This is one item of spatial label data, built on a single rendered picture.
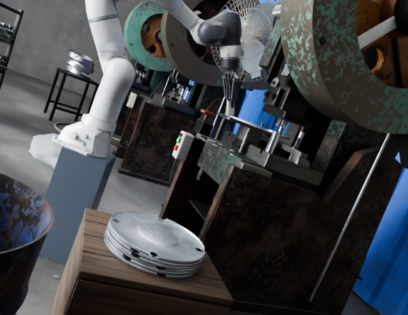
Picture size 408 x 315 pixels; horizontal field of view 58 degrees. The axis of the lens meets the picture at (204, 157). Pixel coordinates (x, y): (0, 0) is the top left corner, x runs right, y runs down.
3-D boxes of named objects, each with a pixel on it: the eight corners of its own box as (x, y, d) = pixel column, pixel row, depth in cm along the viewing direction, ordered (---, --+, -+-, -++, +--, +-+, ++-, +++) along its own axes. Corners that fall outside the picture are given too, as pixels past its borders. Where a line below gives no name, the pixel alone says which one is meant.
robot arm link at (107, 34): (89, 22, 129) (87, 25, 146) (110, 91, 138) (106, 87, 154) (120, 15, 132) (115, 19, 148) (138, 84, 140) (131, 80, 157)
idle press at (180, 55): (106, 177, 277) (189, -53, 252) (100, 146, 367) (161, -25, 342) (270, 222, 335) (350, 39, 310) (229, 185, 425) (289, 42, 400)
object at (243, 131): (217, 145, 152) (229, 115, 150) (206, 138, 165) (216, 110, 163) (265, 162, 163) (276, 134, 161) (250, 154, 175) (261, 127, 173)
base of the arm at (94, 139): (45, 140, 136) (56, 105, 134) (62, 135, 154) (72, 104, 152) (102, 161, 138) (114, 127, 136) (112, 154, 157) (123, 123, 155)
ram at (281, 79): (273, 106, 156) (301, 39, 151) (256, 101, 169) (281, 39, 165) (303, 119, 163) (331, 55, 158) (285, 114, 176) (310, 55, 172)
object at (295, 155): (296, 164, 146) (307, 140, 145) (275, 153, 161) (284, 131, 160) (308, 168, 149) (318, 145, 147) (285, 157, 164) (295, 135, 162)
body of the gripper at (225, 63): (218, 58, 153) (218, 80, 156) (226, 59, 146) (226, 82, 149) (234, 57, 156) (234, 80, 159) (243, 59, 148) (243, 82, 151)
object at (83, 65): (48, 120, 391) (71, 49, 380) (42, 110, 427) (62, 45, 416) (84, 130, 415) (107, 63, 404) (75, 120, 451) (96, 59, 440)
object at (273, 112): (280, 123, 156) (285, 111, 155) (258, 115, 174) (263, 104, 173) (308, 134, 163) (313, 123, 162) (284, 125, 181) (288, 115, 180)
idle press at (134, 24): (90, 130, 429) (141, -16, 404) (82, 114, 515) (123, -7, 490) (201, 163, 499) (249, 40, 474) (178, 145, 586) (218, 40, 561)
